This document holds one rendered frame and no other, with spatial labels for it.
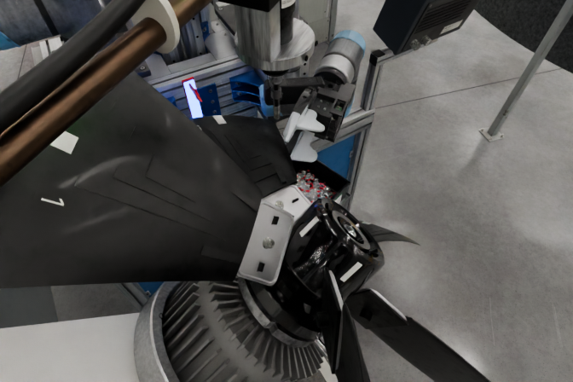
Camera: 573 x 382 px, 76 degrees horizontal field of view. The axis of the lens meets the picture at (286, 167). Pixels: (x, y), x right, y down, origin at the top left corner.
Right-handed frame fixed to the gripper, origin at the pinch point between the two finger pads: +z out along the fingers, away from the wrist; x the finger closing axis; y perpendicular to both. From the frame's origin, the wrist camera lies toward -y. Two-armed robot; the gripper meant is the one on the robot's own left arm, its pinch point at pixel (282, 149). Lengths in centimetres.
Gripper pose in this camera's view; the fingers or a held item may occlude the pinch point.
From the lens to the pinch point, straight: 61.7
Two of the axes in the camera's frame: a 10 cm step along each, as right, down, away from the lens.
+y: 9.3, 3.5, -1.5
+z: -3.7, 7.2, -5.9
